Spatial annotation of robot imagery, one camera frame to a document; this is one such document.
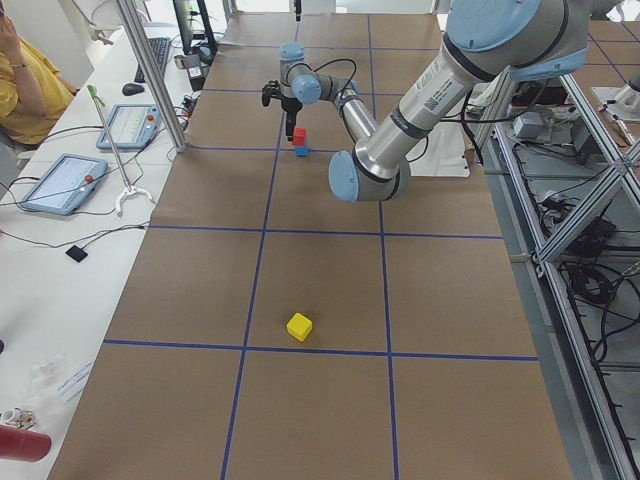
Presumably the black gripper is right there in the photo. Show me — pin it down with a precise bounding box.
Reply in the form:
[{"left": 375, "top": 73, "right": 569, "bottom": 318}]
[{"left": 280, "top": 96, "right": 303, "bottom": 140}]

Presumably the red cube block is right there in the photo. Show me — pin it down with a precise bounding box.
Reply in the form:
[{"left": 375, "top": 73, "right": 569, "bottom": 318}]
[{"left": 291, "top": 127, "right": 307, "bottom": 147}]

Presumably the blue cube block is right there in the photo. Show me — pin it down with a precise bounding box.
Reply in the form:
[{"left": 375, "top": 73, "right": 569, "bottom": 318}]
[{"left": 294, "top": 146, "right": 309, "bottom": 157}]

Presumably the yellow cube block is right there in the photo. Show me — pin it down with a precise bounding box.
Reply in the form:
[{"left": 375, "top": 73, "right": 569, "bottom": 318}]
[{"left": 286, "top": 312, "right": 313, "bottom": 342}]

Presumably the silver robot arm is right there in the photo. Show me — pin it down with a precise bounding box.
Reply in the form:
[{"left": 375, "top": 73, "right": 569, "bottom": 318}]
[{"left": 262, "top": 1, "right": 594, "bottom": 202}]

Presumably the black keyboard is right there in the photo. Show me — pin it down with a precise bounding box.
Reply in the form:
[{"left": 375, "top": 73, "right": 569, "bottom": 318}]
[{"left": 134, "top": 37, "right": 171, "bottom": 83}]

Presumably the far teach pendant tablet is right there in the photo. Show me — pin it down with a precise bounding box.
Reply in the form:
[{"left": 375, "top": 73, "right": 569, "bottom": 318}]
[{"left": 99, "top": 104, "right": 161, "bottom": 150}]

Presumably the teach pendant tablet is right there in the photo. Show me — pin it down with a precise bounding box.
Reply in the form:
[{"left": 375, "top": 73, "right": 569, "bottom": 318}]
[
  {"left": 19, "top": 154, "right": 108, "bottom": 216},
  {"left": 99, "top": 104, "right": 161, "bottom": 150}
]

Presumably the black computer mouse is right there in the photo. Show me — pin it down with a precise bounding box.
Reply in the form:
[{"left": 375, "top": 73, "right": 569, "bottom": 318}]
[{"left": 121, "top": 83, "right": 145, "bottom": 96}]

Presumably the grabber stick tool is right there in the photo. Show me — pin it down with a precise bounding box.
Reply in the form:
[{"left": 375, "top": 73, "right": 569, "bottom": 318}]
[{"left": 87, "top": 84, "right": 155, "bottom": 217}]

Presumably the near teach pendant tablet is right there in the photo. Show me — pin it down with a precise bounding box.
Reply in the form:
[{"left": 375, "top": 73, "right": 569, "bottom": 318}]
[{"left": 19, "top": 154, "right": 108, "bottom": 216}]

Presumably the small black square pad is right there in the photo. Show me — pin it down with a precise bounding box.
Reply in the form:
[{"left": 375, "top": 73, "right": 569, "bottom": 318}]
[{"left": 65, "top": 245, "right": 88, "bottom": 263}]

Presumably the person in yellow shirt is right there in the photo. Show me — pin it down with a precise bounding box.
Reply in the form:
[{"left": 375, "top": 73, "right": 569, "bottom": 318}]
[{"left": 1, "top": 13, "right": 78, "bottom": 150}]

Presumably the red cylinder bottle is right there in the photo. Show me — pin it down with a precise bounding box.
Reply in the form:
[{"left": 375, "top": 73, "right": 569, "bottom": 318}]
[{"left": 1, "top": 425, "right": 52, "bottom": 462}]

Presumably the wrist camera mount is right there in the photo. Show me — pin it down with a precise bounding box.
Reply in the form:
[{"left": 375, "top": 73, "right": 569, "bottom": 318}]
[{"left": 261, "top": 80, "right": 282, "bottom": 107}]

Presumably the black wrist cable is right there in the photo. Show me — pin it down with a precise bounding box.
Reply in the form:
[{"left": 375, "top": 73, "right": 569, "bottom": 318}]
[{"left": 304, "top": 58, "right": 360, "bottom": 101}]

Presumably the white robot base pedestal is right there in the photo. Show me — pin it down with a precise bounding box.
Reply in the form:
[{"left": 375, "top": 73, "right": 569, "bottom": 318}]
[{"left": 406, "top": 132, "right": 470, "bottom": 178}]

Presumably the aluminium frame post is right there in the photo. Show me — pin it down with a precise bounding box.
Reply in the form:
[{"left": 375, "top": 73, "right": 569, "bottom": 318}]
[{"left": 116, "top": 0, "right": 186, "bottom": 153}]

